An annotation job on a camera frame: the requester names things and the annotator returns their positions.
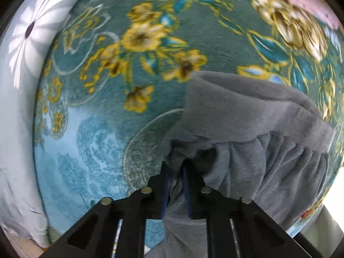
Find grey fleece pants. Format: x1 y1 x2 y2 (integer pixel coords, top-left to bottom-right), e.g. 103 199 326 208
145 71 337 258

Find green floral blanket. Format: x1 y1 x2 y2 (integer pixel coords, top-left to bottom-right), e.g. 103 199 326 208
32 0 344 258

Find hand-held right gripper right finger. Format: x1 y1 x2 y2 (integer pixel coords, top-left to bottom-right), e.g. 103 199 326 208
182 164 324 258

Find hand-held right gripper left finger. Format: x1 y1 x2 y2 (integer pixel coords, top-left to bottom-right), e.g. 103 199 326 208
40 161 171 258

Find white container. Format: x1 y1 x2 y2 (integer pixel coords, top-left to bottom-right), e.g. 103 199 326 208
286 206 344 258

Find light blue daisy duvet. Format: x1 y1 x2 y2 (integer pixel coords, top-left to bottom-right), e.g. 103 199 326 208
0 0 101 249

